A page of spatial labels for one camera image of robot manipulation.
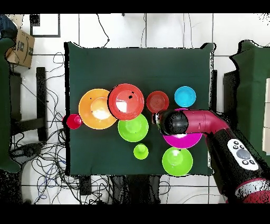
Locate large red-orange bowl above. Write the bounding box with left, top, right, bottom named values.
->
left=108, top=83, right=146, bottom=121

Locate small red-orange bowl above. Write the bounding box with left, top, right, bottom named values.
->
left=146, top=90, right=170, bottom=114

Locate green bowl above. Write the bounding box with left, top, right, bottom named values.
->
left=117, top=113, right=149, bottom=143
left=161, top=146, right=194, bottom=177

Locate large pink bowl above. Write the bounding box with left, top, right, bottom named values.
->
left=162, top=108, right=203, bottom=150

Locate green cup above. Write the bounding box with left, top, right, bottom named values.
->
left=133, top=143, right=149, bottom=161

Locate small blue bowl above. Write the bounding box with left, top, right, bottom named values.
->
left=174, top=86, right=197, bottom=108

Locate dark green tablecloth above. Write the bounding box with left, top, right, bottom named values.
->
left=64, top=41, right=216, bottom=176

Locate large orange bowl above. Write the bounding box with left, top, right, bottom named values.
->
left=78, top=88, right=117, bottom=130

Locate black cabinet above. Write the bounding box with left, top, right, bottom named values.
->
left=223, top=70, right=240, bottom=125

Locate red cup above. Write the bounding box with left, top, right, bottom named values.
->
left=65, top=114, right=82, bottom=130

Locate green cloth covered table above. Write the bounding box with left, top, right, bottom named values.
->
left=0, top=37, right=22, bottom=174
left=229, top=40, right=270, bottom=167

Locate black metal stand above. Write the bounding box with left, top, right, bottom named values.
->
left=9, top=67, right=48, bottom=142

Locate cardboard box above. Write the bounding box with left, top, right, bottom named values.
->
left=5, top=28, right=35, bottom=69

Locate dark blue bag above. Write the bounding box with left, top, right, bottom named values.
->
left=0, top=14, right=18, bottom=40

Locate grey pedestal leg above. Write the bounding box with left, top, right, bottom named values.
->
left=10, top=143, right=44, bottom=162

